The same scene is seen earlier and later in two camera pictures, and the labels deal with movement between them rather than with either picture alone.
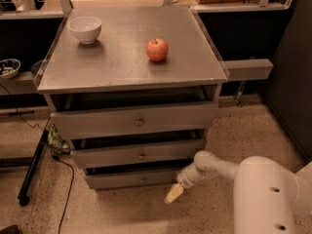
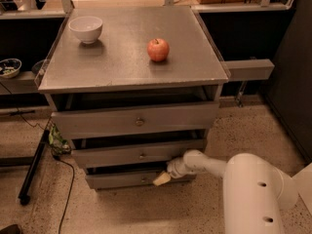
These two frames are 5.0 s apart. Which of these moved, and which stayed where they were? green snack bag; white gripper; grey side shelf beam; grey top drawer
Moved: white gripper
Stayed: grey side shelf beam; green snack bag; grey top drawer
